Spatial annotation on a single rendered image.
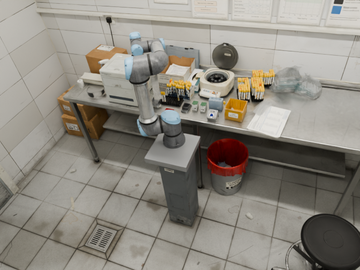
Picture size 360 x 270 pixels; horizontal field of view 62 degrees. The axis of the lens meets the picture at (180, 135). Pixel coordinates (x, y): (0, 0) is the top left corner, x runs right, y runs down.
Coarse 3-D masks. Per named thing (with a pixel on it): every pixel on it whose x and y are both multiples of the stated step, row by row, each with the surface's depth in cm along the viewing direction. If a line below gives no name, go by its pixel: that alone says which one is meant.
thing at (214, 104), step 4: (212, 100) 220; (216, 100) 219; (220, 100) 218; (212, 104) 222; (216, 104) 221; (220, 104) 220; (212, 108) 225; (216, 108) 224; (220, 108) 222; (220, 112) 223
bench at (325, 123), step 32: (64, 96) 257; (96, 96) 253; (160, 96) 245; (192, 96) 241; (288, 96) 231; (320, 96) 227; (352, 96) 224; (128, 128) 312; (192, 128) 304; (224, 128) 214; (288, 128) 206; (320, 128) 203; (352, 128) 200; (96, 160) 315; (288, 160) 263; (320, 160) 260
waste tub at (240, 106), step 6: (228, 102) 217; (234, 102) 220; (240, 102) 218; (246, 102) 214; (228, 108) 222; (234, 108) 224; (240, 108) 222; (246, 108) 219; (228, 114) 213; (234, 114) 211; (240, 114) 209; (234, 120) 215; (240, 120) 213
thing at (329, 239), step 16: (304, 224) 178; (320, 224) 177; (336, 224) 176; (352, 224) 176; (304, 240) 171; (320, 240) 170; (336, 240) 170; (352, 240) 169; (288, 256) 204; (304, 256) 202; (320, 256) 164; (336, 256) 163; (352, 256) 162
